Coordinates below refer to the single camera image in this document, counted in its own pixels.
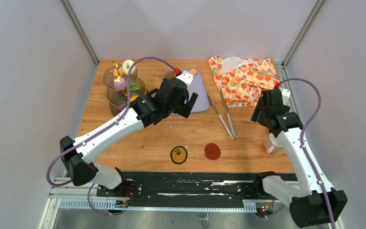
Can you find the pink sugared dome cake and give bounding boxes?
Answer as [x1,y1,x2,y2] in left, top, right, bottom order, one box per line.
[113,78,127,91]

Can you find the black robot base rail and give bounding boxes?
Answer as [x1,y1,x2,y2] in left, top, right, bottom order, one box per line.
[95,171,281,218]

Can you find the lavender dessert tray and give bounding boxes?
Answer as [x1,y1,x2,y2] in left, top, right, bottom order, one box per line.
[179,68,210,113]

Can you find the three-tier glass cake stand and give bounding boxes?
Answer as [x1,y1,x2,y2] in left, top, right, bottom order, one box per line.
[103,61,149,116]

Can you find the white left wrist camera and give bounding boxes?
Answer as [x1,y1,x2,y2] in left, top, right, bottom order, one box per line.
[176,71,194,90]

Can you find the brown cookie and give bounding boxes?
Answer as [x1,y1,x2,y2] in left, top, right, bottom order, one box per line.
[165,72,176,79]

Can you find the orange round tart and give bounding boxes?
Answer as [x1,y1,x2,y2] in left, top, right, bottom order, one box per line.
[189,68,198,75]

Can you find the red round coaster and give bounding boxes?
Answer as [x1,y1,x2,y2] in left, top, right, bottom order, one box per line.
[204,143,221,160]

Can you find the yellow chick coaster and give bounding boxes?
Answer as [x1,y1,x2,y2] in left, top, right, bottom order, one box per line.
[170,146,188,165]

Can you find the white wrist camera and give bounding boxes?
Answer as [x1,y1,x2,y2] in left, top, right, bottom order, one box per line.
[176,71,194,90]
[280,88,291,105]

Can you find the pink mug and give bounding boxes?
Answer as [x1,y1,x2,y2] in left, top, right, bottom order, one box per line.
[264,133,283,154]

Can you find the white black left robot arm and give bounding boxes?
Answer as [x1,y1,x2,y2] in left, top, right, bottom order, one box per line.
[60,71,198,197]

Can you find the purple iced donut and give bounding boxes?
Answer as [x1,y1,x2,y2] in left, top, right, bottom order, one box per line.
[121,60,136,75]

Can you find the floral orange cloth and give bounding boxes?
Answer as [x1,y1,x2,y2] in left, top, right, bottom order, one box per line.
[208,56,279,107]

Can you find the green layered cake slice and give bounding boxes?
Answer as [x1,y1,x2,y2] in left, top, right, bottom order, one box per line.
[129,83,141,91]

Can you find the orange fish-shaped cake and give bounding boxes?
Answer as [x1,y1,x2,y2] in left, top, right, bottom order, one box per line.
[130,95,138,103]

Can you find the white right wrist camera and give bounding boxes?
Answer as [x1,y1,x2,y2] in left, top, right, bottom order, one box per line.
[280,88,291,105]

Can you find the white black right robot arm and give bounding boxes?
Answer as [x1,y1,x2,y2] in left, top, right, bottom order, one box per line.
[251,89,347,228]

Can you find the metal serving tongs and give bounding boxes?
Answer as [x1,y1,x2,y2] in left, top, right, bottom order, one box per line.
[206,90,237,141]

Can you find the round yellow biscuit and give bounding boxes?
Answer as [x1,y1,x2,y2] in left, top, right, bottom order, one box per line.
[113,69,123,78]

